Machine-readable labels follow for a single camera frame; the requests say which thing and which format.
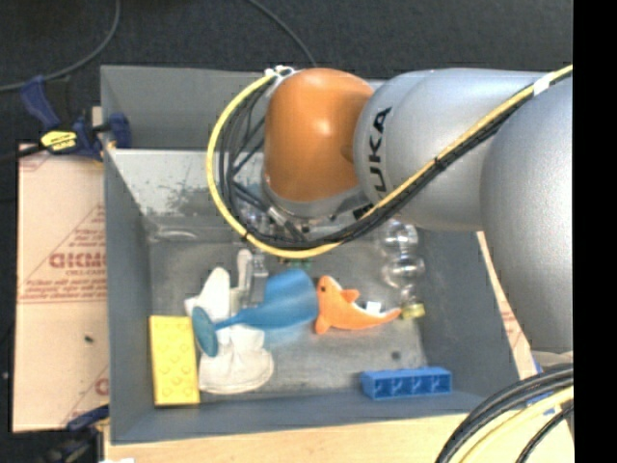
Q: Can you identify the yellow toy building block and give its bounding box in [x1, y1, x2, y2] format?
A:
[148, 314, 201, 408]

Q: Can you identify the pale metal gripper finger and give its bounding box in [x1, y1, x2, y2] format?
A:
[235, 248, 254, 304]
[250, 254, 269, 306]

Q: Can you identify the blue plastic wine glass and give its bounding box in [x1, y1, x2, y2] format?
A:
[191, 267, 320, 359]

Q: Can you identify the grey metal bin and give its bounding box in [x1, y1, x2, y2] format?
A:
[99, 64, 537, 446]

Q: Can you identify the orange toy fish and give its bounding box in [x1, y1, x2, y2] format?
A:
[313, 274, 403, 336]

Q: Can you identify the brown cardboard board red print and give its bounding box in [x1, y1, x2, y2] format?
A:
[12, 141, 544, 434]

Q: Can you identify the white cloth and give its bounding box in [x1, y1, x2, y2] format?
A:
[183, 266, 276, 395]

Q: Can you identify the clear glass bottle yellow cap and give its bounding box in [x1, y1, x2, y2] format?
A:
[379, 218, 427, 321]

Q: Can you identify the blue toy building block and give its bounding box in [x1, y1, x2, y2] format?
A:
[360, 366, 454, 401]

